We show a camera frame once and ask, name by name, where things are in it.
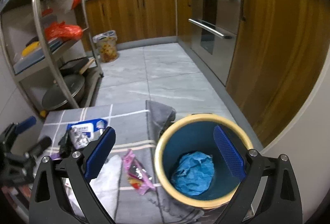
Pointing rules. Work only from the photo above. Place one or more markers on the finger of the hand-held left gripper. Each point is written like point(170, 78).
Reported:
point(38, 145)
point(25, 122)

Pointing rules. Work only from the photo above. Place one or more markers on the yellow item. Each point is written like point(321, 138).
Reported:
point(30, 49)

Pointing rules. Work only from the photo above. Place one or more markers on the blue white wipe packet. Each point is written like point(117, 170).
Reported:
point(82, 131)

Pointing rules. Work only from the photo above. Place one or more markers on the black wrapper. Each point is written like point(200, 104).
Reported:
point(65, 142)

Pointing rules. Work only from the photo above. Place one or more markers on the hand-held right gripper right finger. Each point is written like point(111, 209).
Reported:
point(229, 154)

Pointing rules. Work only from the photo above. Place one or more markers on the pink snack wrapper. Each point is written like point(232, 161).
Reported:
point(136, 175)

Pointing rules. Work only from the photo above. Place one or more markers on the stainless steel oven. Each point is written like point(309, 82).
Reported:
point(214, 33)

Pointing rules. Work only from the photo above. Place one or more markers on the metal shelf rack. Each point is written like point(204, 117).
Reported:
point(41, 33)

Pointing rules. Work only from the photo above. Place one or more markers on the wooden kitchen cabinets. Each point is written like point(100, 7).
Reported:
point(270, 46)

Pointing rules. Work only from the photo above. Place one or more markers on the printed plastic bag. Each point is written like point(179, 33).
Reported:
point(107, 47)

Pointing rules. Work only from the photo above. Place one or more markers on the pan with dark lid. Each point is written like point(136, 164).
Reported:
point(67, 91)

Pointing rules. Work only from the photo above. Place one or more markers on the white tissue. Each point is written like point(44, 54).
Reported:
point(108, 182)

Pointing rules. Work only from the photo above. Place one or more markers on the grey cloth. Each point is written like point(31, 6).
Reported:
point(158, 115)

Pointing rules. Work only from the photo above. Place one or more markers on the grey checked mat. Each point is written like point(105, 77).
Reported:
point(129, 131)

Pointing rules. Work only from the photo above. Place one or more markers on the crumpled blue sheet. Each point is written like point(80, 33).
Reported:
point(193, 175)

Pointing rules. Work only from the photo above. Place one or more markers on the yellow-rimmed blue bin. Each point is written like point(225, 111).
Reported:
point(185, 136)

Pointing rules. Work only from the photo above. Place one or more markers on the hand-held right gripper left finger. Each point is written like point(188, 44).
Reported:
point(99, 155)

